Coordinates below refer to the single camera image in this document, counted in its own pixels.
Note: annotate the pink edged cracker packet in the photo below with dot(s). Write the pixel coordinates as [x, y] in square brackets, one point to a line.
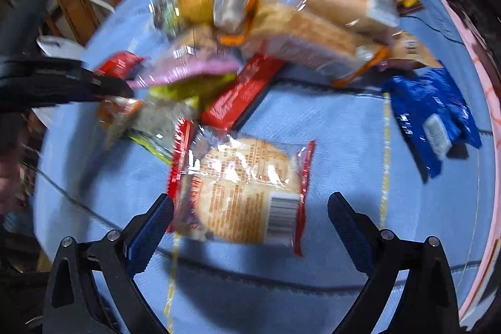
[188, 68]

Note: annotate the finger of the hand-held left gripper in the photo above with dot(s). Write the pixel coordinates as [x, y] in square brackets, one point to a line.
[105, 87]

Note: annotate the pink sheet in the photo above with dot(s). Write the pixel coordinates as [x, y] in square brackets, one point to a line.
[483, 91]

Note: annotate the tan snack packet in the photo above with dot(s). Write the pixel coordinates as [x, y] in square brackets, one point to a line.
[415, 52]

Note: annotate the brown snack packet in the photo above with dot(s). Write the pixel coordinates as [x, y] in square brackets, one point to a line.
[117, 115]

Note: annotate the red edged round bread packet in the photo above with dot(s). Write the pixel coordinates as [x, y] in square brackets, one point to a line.
[242, 193]

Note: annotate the orange edged cracker packet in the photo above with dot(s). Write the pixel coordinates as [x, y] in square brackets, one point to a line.
[313, 40]

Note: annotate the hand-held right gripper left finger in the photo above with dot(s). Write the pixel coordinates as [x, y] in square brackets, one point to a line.
[152, 236]

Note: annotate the red rectangular snack packet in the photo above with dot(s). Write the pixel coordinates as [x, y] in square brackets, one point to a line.
[238, 95]

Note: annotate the white plastic bag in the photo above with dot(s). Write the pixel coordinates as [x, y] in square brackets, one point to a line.
[58, 46]

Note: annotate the small red snack packet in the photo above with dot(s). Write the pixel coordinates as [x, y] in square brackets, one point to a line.
[117, 64]

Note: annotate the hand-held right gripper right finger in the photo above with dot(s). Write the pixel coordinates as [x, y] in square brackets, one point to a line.
[352, 236]

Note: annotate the blue striped tablecloth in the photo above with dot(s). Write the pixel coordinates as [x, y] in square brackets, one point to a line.
[352, 169]

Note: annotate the blue snack packet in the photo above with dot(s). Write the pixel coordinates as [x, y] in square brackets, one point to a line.
[465, 115]
[418, 122]

